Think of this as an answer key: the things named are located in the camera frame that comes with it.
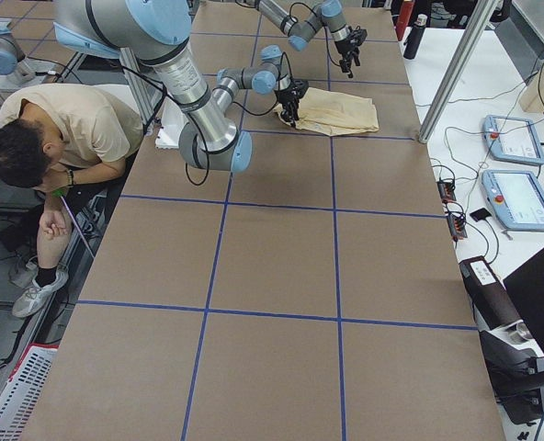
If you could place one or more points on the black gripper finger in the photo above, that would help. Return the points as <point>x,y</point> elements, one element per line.
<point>289,114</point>
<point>346,63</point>

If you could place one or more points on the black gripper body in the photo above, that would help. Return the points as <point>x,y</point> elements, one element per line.
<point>345,49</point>
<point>287,97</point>

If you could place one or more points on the cream long-sleeve printed shirt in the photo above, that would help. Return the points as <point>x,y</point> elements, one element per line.
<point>335,113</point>

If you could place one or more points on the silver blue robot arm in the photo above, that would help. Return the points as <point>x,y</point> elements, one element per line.
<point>327,16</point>
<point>158,33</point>

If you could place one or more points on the black water bottle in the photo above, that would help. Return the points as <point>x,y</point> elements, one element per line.
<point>413,40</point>

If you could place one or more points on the red cylinder bottle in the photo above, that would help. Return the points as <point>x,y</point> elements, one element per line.
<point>405,12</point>

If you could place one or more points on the orange terminal board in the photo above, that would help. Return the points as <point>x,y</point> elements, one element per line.
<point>446,190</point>

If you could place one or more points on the far blue teach pendant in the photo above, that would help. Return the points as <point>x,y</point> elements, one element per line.
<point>513,140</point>

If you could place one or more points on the blue teach pendant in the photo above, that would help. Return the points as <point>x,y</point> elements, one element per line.
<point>513,140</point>
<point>517,199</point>

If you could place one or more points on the small black phone device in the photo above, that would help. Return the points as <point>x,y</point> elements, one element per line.
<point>481,214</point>

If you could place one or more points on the near blue teach pendant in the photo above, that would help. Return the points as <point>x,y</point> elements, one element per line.
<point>517,199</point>

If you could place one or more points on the seated person in beige shirt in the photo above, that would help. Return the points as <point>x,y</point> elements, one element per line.
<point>69,141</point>

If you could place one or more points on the black box with label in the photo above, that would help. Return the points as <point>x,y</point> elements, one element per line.
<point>492,306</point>

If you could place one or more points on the black monitor with stand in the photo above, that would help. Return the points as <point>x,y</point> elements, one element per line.
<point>517,376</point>

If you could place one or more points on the white perforated plastic basket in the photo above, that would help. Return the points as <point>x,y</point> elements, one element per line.
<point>23,389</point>

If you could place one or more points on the aluminium frame post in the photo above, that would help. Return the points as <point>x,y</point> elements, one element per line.
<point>459,60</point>

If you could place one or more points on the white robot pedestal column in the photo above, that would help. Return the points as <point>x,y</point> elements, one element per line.
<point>172,122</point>

